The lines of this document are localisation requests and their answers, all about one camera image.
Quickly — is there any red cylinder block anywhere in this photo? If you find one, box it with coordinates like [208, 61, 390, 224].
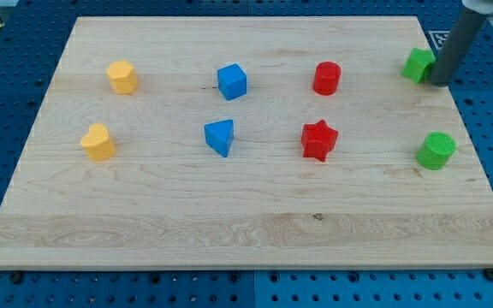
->
[312, 62, 342, 96]

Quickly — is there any green star block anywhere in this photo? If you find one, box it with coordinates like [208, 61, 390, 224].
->
[401, 48, 436, 84]

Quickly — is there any blue triangle block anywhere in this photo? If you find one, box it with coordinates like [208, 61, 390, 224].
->
[204, 119, 234, 157]

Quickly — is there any yellow hexagon block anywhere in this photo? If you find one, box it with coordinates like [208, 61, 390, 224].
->
[106, 60, 139, 95]

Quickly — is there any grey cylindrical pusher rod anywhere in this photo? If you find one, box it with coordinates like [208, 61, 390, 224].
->
[428, 7, 487, 87]

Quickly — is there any green cylinder block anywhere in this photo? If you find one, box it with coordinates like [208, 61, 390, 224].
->
[416, 132, 456, 170]

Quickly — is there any white fiducial marker tag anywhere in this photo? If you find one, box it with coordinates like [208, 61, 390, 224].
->
[427, 30, 449, 51]

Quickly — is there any white rod mount collar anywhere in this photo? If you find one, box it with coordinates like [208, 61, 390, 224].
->
[461, 0, 493, 15]

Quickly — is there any blue cube block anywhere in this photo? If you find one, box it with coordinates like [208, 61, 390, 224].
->
[217, 63, 247, 100]

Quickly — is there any red star block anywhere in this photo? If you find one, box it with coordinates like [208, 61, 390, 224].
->
[300, 120, 339, 162]

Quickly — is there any wooden board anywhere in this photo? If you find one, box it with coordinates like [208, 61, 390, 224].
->
[0, 16, 493, 271]

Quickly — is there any yellow heart block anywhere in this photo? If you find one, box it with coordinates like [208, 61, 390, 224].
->
[80, 122, 116, 162]

